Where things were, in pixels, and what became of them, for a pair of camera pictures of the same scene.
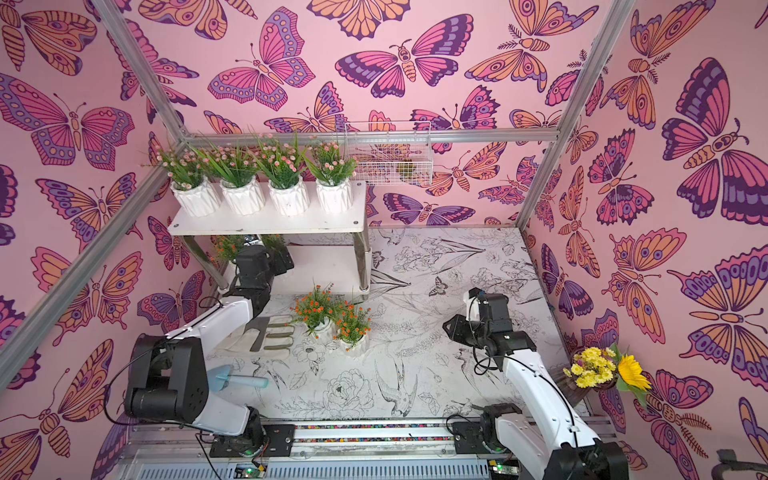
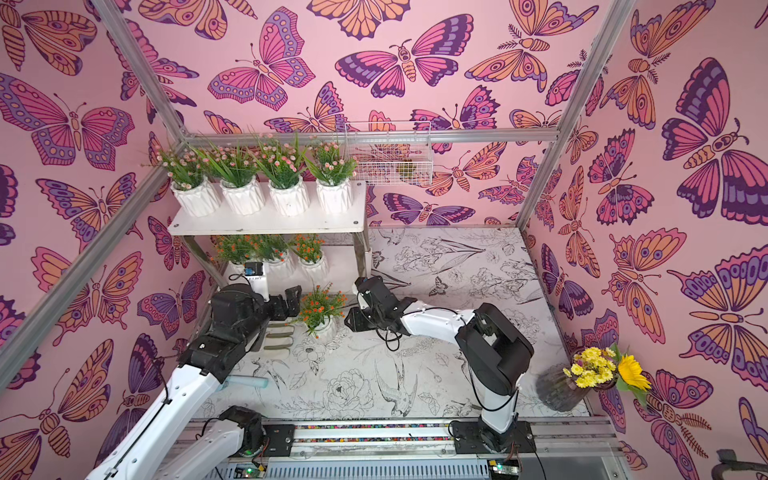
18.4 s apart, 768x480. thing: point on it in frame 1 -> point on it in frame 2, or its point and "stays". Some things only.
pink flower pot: [194, 193] stays
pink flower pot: [333, 169] stays
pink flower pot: [240, 191] stays
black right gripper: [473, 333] -> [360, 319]
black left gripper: [277, 262] -> [280, 313]
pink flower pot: [283, 167] stays
